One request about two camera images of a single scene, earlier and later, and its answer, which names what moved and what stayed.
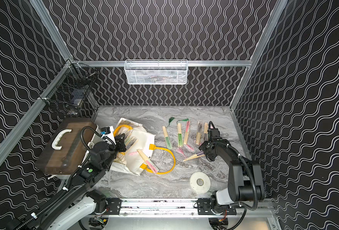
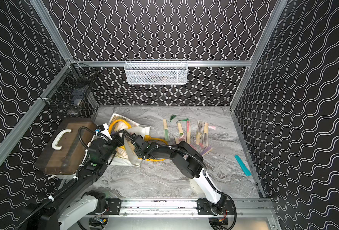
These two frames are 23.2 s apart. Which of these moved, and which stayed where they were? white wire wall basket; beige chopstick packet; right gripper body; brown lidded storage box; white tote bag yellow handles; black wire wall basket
Moved: white tote bag yellow handles; right gripper body
Stayed: black wire wall basket; brown lidded storage box; white wire wall basket; beige chopstick packet
